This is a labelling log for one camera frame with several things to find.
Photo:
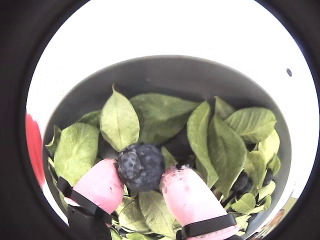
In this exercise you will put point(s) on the dark grey round bowl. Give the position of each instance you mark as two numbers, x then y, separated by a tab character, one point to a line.
175	75

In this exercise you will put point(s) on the pile of green leaves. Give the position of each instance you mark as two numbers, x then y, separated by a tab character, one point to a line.
225	150

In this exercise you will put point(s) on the pink-tipped black gripper finger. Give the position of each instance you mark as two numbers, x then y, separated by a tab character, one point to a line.
192	197
100	187

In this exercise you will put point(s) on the dark blueberry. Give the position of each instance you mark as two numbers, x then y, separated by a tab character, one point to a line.
268	176
248	188
240	180
141	167

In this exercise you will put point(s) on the red collapsible silicone cup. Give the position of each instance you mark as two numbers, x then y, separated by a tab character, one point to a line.
35	150

